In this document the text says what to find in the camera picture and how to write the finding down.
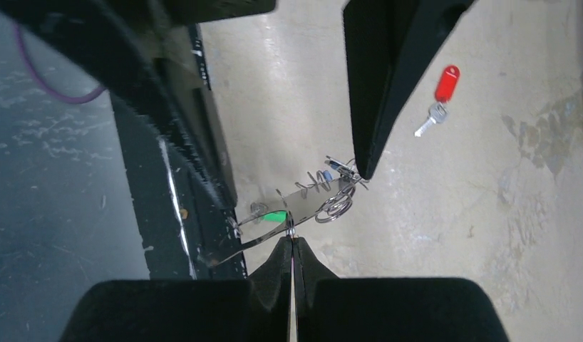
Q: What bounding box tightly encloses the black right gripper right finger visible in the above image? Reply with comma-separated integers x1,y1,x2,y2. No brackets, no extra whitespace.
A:
292,237,509,341

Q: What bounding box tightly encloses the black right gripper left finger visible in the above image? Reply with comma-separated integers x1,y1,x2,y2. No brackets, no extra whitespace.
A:
60,237,293,341

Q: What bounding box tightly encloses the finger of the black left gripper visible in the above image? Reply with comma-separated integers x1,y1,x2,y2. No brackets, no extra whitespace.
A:
0,0,238,211
343,0,473,180

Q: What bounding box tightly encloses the key with red tag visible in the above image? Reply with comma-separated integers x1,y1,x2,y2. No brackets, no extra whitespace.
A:
414,65,461,138

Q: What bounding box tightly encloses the key with green tag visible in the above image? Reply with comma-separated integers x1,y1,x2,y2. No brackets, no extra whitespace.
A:
262,211,287,223

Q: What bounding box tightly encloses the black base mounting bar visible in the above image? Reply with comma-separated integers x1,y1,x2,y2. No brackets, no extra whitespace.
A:
109,24,250,280

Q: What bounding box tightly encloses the key with blue tag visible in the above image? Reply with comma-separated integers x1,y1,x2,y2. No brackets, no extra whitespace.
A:
320,160,341,182

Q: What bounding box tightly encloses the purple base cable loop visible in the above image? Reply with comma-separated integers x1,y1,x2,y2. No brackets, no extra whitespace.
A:
13,24,106,105

